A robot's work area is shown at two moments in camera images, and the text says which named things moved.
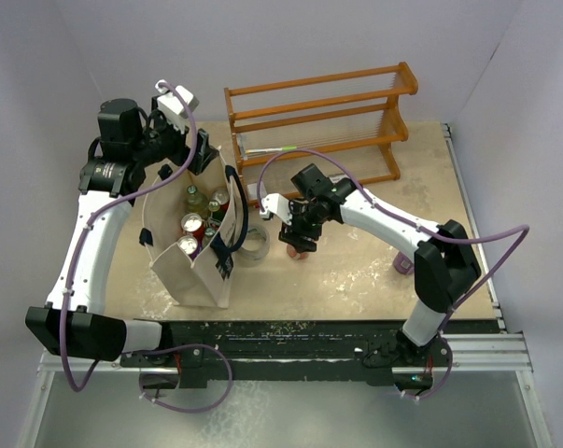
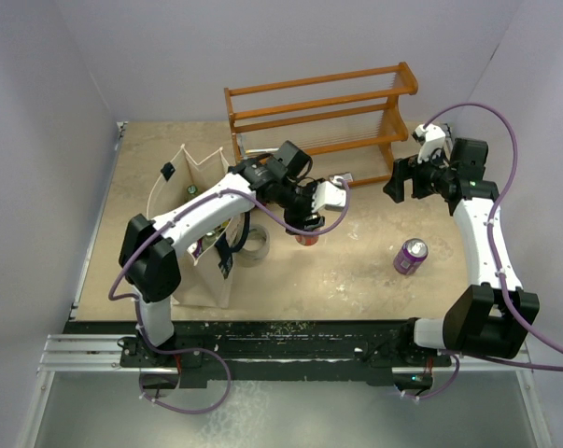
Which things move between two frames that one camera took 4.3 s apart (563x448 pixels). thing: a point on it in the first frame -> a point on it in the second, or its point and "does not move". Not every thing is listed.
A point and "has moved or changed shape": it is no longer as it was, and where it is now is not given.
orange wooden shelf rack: (355, 118) does not move
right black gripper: (292, 234) -> (404, 169)
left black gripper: (194, 161) -> (297, 220)
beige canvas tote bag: (193, 225) does not move
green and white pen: (287, 147) does not move
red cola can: (294, 254) has moved or changed shape
